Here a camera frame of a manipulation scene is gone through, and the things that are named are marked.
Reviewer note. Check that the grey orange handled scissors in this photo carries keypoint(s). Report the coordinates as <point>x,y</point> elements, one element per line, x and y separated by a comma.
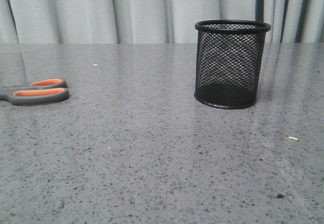
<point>46,91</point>

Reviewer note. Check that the black mesh pen bucket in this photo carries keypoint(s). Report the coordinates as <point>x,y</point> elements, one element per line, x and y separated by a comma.
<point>228,62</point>

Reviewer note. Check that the small black debris speck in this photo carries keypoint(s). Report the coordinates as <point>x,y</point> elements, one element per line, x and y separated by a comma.
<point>280,196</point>

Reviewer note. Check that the grey pleated curtain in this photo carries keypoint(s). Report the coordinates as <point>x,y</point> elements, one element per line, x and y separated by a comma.
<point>151,21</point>

